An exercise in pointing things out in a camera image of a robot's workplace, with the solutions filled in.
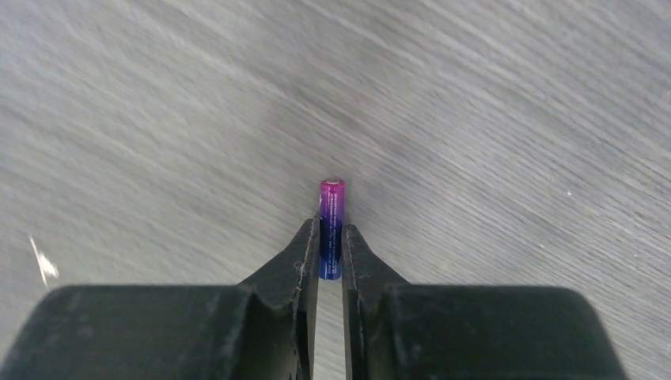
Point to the purple blue battery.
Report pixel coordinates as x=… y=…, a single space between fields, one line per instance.
x=331 y=204

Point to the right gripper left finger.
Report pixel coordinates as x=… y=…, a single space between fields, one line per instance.
x=260 y=328

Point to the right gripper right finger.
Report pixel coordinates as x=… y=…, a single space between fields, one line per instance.
x=399 y=330

